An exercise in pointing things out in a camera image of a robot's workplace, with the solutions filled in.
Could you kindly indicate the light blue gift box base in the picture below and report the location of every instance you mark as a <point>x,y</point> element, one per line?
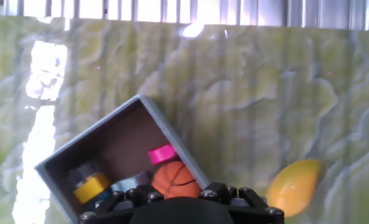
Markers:
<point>125,133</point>

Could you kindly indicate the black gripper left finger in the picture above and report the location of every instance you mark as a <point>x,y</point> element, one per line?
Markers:
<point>140,194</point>

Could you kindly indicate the small pink toy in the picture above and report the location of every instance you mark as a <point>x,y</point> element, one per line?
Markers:
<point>162,154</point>

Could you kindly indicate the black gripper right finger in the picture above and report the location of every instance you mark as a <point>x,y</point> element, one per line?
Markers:
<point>224,191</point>

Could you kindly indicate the yellow orange toy mango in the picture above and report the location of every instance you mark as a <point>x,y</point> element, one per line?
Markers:
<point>293,186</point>

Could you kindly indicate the small grey toy block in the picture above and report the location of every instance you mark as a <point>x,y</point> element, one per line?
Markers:
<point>129,183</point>

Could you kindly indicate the green marble pattern mat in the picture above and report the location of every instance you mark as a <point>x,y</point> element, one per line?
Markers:
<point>234,93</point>

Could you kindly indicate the orange toy basketball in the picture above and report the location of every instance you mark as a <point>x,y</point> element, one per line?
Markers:
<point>175,180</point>

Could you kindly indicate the gold metallic toy block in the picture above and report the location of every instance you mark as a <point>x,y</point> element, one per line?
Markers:
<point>91,188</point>

